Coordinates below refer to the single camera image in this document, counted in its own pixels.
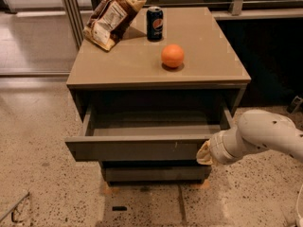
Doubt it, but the blue Pepsi can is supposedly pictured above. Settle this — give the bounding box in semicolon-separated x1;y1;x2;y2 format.
147;6;164;41

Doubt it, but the grey top drawer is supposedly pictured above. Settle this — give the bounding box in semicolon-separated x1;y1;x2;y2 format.
65;105;233;162

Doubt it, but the orange fruit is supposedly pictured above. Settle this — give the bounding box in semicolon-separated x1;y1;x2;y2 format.
161;44;185;68

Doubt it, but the metal railing post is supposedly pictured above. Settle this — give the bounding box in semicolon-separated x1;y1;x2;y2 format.
229;0;244;16

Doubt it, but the grey drawer cabinet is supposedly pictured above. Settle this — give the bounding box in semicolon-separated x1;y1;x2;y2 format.
67;8;250;183

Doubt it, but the metal window frame post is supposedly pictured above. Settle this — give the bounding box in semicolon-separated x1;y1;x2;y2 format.
62;0;83;49

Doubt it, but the small black floor object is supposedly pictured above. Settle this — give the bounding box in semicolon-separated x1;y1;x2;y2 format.
112;206;127;211

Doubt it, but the dark object on floor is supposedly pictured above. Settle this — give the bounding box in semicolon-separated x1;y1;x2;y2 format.
287;96;303;114

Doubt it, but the brown snack bag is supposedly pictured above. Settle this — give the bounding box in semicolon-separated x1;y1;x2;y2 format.
83;0;147;51

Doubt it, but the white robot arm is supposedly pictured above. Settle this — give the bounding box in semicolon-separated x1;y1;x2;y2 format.
196;110;303;165

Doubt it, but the metal frame on floor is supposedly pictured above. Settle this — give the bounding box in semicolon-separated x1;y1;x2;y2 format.
0;191;30;223

